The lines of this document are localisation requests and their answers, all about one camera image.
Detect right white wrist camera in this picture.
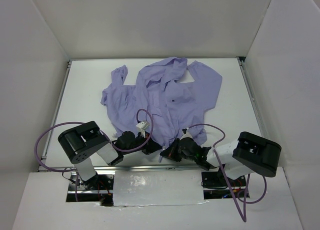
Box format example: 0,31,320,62
181,128,193,139

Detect lavender zip-up jacket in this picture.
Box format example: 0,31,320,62
100,57,223,147

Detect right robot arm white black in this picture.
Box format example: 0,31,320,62
160,129,282,186

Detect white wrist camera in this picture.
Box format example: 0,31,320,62
181,128,193,139
136,121,150,138

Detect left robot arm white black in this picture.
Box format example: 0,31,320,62
58,121,162,190

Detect silver foil tape panel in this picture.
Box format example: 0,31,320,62
113,170,205,207

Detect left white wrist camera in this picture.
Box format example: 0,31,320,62
136,121,150,138

